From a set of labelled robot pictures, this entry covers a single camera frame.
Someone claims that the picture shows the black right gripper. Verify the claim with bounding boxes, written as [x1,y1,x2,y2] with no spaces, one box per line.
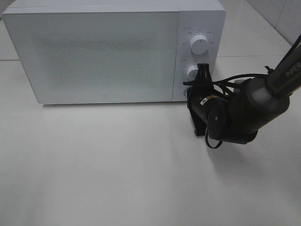
[187,63,215,137]

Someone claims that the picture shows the white timer knob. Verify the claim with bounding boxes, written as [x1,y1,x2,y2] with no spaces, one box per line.
[186,65,198,81]

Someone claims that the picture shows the white microwave door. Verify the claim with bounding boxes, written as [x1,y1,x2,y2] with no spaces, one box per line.
[3,12,179,104]

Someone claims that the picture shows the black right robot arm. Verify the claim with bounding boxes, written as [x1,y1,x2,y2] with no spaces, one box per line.
[183,38,301,148]

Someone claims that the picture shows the upper white power knob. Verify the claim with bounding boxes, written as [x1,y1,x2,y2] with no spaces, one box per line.
[190,33,209,55]

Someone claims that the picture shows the white microwave oven body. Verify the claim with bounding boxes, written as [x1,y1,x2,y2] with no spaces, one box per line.
[1,0,226,104]

